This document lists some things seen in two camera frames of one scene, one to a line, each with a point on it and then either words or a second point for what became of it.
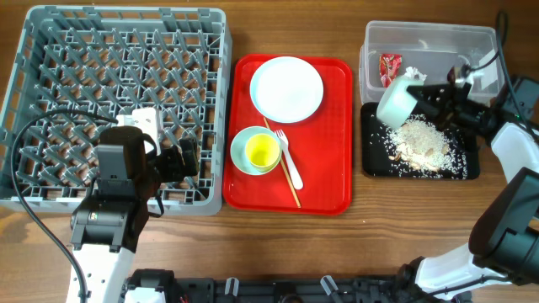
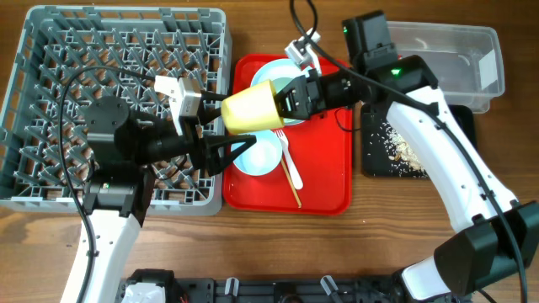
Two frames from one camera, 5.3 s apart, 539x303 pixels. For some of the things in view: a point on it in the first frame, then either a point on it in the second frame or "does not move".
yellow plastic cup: x=263 y=151 → x=256 y=108
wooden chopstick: x=286 y=172 does not move
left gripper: x=177 y=171 → x=202 y=156
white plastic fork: x=296 y=178 does not move
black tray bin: x=376 y=165 does not move
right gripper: x=450 y=106 → x=310 y=86
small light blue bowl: x=238 y=149 does not move
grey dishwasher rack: x=107 y=61 does not move
